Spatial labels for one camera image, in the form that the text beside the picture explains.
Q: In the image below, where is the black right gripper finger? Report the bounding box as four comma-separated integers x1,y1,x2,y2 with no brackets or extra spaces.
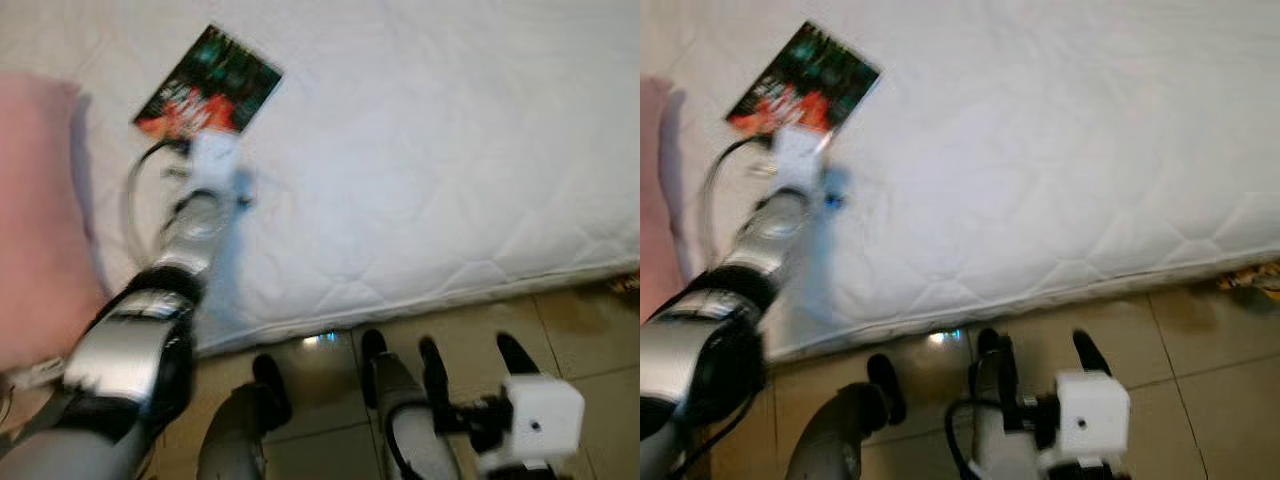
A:
496,331,542,380
417,335,454,435
992,334,1024,433
1072,329,1114,377

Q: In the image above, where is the pink pillow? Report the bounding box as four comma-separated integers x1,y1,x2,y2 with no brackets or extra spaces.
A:
0,72,113,379
640,75,693,323

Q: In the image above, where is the dark green red book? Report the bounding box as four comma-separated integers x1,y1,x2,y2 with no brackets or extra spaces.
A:
726,21,883,137
132,24,285,139

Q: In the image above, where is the white quilted mattress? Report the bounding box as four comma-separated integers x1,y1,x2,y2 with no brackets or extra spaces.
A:
0,0,641,359
640,0,1280,363

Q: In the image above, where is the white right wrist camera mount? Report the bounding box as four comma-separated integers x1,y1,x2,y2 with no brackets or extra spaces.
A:
480,373,587,473
1040,370,1132,473

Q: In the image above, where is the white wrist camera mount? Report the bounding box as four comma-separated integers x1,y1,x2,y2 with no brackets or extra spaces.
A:
185,130,247,193
774,125,837,193
1040,370,1132,473
480,373,587,473

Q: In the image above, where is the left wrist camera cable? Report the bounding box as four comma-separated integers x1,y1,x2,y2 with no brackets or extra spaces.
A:
699,134,777,273
121,138,193,269

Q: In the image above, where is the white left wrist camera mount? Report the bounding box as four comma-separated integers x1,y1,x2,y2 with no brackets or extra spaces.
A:
774,125,837,193
185,130,247,193

